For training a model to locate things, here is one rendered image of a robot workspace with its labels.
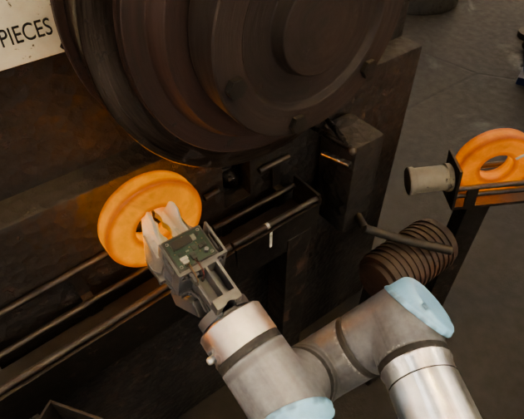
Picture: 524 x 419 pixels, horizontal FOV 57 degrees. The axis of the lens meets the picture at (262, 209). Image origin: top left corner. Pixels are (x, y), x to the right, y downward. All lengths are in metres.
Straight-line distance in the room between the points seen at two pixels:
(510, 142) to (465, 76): 1.86
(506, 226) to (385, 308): 1.45
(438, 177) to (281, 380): 0.61
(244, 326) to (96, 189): 0.30
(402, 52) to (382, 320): 0.61
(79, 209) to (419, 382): 0.51
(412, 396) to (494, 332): 1.15
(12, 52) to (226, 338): 0.41
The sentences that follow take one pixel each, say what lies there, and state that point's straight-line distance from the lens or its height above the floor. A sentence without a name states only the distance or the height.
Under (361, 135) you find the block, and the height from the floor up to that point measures 0.80.
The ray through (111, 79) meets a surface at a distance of 0.55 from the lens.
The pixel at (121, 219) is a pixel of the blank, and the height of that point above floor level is 0.87.
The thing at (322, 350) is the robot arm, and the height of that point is 0.76.
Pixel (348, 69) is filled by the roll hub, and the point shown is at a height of 1.04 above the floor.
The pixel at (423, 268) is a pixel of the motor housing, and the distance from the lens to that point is 1.12.
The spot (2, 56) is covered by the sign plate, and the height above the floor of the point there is 1.08.
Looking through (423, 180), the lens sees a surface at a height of 0.68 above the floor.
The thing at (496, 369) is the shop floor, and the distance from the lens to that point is 1.65.
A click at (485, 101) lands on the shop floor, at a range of 2.72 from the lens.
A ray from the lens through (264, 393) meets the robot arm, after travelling 0.58.
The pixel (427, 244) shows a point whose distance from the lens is 1.09.
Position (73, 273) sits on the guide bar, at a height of 0.74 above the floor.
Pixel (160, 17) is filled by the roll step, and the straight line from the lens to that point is 0.51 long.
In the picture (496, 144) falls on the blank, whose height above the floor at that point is 0.77.
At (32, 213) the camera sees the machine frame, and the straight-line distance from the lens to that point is 0.74.
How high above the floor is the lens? 1.35
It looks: 45 degrees down
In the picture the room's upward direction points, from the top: straight up
